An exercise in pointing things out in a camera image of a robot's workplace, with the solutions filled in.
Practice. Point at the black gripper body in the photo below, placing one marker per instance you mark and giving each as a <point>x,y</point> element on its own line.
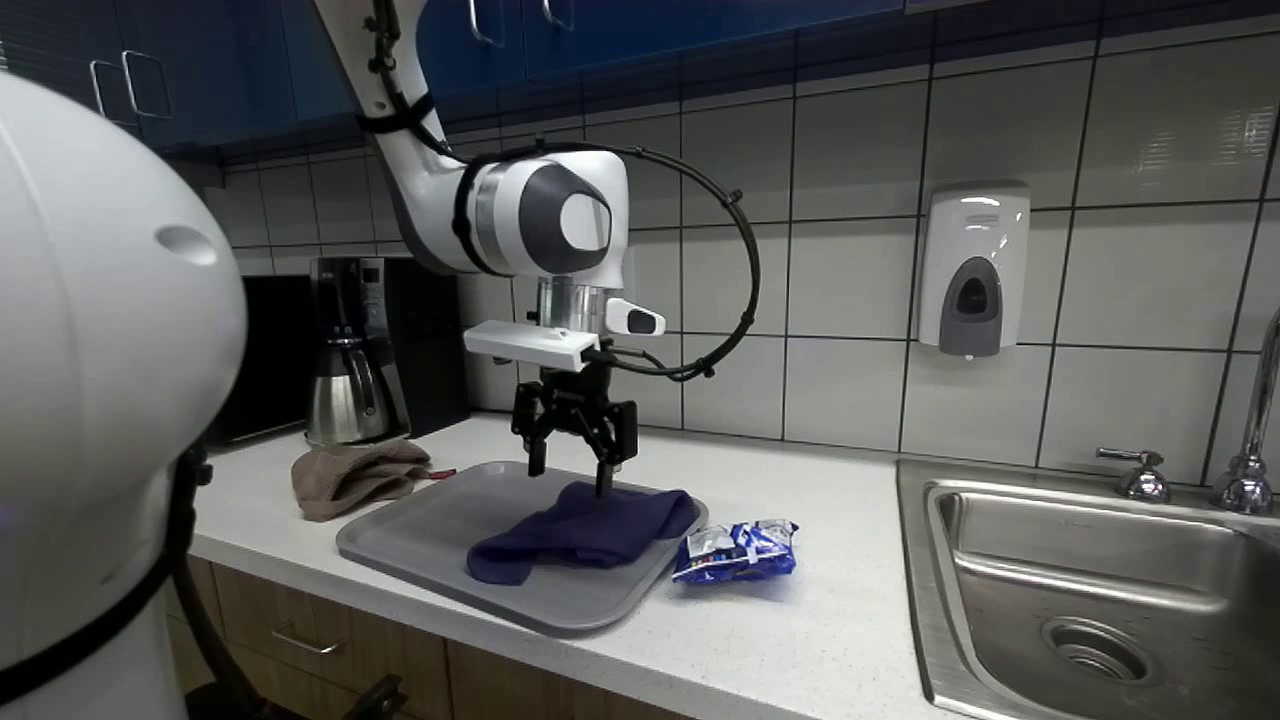
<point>576,397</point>

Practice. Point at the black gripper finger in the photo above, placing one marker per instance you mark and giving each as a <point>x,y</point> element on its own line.
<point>532,448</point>
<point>613,462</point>

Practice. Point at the dark blue towel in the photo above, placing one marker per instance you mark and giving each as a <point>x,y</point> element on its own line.
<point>602,535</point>

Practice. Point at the tan towel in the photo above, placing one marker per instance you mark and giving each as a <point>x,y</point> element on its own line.
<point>354,478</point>

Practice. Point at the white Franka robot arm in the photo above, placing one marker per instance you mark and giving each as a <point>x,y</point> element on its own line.
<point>92,335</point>

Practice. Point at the grey plastic tray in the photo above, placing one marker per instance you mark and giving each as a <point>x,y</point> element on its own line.
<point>587,592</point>

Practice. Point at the blue white snack bag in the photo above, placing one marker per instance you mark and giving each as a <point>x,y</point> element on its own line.
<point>734,553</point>

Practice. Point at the narrow wooden drawer front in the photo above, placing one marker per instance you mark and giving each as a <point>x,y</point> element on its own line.
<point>532,695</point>

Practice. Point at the wide wooden drawer front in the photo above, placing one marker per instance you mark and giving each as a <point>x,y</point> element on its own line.
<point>373,633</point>

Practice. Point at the black coffee maker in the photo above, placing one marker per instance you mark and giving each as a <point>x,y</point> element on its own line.
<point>267,345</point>

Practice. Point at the stainless steel sink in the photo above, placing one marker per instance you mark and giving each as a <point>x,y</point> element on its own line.
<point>1064,563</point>

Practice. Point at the chrome faucet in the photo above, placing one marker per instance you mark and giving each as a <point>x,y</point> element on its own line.
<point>1250,483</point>

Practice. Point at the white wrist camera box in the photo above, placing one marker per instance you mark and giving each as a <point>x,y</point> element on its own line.
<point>525,345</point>

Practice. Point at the blue wall cabinet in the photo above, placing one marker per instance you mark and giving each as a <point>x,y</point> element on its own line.
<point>734,27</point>

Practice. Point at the white wall soap dispenser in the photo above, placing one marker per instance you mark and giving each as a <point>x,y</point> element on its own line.
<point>972,267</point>

